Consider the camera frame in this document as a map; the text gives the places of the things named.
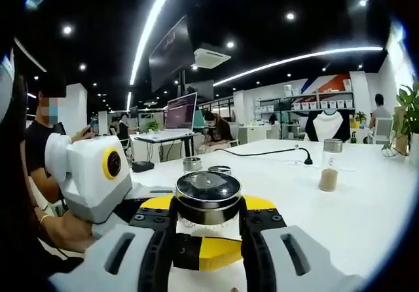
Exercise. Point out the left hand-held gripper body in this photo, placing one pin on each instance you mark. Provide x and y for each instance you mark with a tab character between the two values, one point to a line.
88	174

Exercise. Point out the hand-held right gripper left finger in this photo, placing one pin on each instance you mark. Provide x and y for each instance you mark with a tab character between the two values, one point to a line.
154	262

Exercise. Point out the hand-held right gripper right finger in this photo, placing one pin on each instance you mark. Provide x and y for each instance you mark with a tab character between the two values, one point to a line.
262	266

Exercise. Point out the small seasoning bottle white contents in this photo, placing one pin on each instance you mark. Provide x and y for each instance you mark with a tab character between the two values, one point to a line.
220	169
192	165

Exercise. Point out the tall seasoning bottle beige contents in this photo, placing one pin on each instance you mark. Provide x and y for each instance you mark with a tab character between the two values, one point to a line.
208	190

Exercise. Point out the tall seasoning bottle brown contents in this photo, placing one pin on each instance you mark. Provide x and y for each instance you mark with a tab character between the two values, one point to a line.
329	180

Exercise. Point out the person's right hand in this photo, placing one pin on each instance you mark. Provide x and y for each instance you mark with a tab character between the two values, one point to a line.
234	289

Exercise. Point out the person's left hand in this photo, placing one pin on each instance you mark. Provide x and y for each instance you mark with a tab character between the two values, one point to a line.
78	236

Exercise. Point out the blue phone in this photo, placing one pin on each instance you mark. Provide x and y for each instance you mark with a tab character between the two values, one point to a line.
93	123

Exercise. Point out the white standing desk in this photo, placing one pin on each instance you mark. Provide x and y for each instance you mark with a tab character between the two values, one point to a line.
163	137

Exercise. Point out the silver laptop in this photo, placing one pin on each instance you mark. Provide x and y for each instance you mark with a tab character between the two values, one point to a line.
181	110

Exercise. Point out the teal chair back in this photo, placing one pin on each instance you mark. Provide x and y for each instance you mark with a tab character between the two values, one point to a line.
198	118

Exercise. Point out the long ceiling light strip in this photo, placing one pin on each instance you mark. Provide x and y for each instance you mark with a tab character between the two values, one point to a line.
132	77
370	49

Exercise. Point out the white chest device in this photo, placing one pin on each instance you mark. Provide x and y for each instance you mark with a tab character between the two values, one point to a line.
5	89

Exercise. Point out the hanging black display screen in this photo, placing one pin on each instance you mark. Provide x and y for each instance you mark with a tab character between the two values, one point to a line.
168	53

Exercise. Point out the ceiling air conditioner unit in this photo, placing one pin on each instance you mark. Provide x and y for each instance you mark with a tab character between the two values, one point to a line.
211	57

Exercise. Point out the storage shelf with white bins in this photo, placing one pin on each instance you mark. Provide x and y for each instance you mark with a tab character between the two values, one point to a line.
304	104

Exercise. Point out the small potted plant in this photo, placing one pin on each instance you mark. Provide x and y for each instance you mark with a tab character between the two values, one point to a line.
360	116

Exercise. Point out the grey office chair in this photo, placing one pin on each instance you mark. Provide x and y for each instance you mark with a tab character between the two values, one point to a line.
383	130

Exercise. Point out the brown paper bag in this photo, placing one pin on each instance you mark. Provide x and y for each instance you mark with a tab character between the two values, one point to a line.
401	141

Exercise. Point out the green potted plant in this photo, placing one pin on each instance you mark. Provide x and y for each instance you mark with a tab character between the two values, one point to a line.
409	108

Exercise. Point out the group of ceiling spotlights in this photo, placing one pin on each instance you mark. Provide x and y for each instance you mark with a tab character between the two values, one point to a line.
290	16

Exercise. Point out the dark wall screen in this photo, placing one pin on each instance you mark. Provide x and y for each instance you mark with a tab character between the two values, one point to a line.
201	89

